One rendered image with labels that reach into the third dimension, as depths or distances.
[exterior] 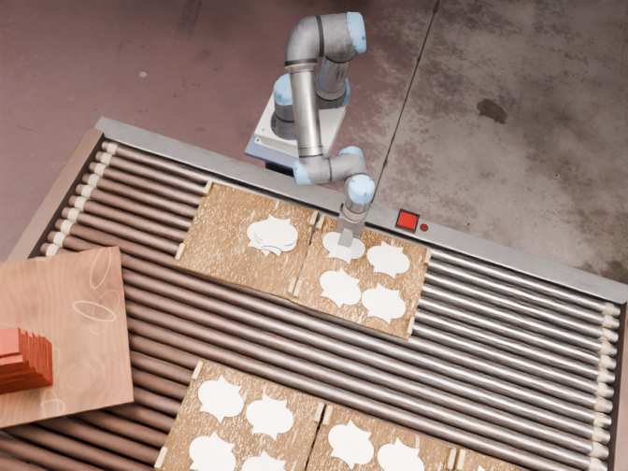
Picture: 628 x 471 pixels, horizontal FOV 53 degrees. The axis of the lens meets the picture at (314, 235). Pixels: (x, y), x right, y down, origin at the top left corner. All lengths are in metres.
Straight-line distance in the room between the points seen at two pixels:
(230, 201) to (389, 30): 2.25
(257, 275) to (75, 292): 0.57
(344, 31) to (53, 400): 1.33
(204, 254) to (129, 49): 2.09
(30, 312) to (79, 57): 2.24
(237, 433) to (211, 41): 2.64
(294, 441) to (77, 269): 0.85
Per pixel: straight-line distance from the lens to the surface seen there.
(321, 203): 2.29
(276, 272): 2.13
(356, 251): 2.18
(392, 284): 2.17
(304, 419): 1.99
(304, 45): 1.88
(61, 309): 2.04
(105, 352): 1.97
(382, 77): 3.94
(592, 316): 2.40
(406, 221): 2.30
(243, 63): 3.91
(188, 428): 1.98
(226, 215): 2.23
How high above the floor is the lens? 2.88
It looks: 62 degrees down
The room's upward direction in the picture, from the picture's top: 12 degrees clockwise
